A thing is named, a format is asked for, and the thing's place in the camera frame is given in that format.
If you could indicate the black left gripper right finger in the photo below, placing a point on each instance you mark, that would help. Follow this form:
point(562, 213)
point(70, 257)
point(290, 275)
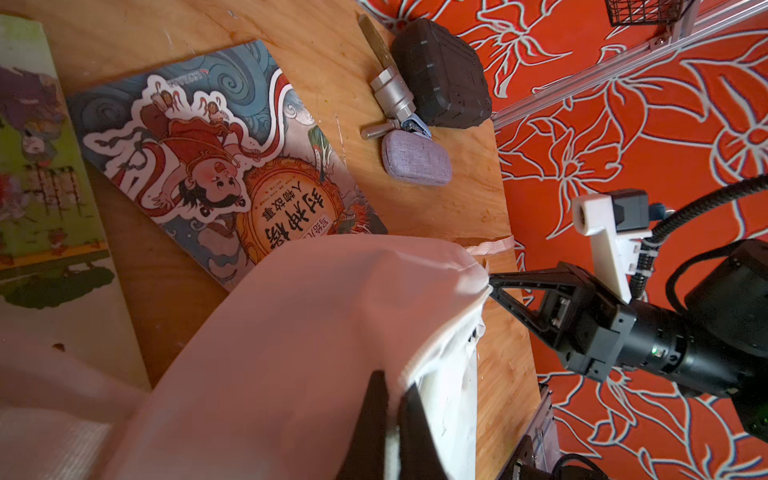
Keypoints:
point(418, 456)

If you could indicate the grey mythology story book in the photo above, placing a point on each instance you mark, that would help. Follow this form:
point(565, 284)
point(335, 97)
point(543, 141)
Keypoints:
point(220, 152)

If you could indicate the black hard zip case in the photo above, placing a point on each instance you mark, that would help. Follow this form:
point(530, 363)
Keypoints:
point(445, 75)

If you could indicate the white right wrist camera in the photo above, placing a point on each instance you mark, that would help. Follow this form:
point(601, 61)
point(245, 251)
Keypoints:
point(616, 224)

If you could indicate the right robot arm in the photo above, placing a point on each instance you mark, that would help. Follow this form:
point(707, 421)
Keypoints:
point(711, 341)

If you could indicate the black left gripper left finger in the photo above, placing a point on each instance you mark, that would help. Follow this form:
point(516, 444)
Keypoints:
point(365, 457)

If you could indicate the black wire wall basket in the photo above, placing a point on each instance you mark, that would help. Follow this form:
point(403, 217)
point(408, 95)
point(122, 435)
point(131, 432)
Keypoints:
point(645, 12)

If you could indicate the white canvas backpack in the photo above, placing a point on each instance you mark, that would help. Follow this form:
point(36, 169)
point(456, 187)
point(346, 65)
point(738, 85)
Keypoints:
point(272, 384)

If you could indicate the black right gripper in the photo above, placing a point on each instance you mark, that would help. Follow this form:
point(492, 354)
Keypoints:
point(581, 319)

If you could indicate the silver metal tool with handle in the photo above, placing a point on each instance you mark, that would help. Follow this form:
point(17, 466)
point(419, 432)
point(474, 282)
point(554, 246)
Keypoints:
point(390, 90)

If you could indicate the grey fabric pouch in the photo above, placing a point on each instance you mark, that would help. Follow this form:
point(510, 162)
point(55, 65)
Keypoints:
point(415, 159)

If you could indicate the green China history book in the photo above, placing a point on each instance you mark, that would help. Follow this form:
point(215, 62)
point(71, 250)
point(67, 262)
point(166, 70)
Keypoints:
point(58, 281)

